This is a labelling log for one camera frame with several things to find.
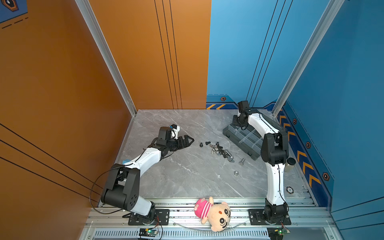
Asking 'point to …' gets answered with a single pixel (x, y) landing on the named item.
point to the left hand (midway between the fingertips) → (189, 140)
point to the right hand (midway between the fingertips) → (235, 122)
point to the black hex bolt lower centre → (222, 152)
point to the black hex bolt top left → (207, 143)
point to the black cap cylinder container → (289, 166)
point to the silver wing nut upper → (212, 146)
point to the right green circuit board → (277, 233)
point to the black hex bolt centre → (219, 148)
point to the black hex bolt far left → (201, 145)
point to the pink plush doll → (218, 215)
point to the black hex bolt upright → (217, 144)
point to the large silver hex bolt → (230, 157)
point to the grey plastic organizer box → (249, 140)
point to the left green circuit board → (148, 232)
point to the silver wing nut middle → (212, 151)
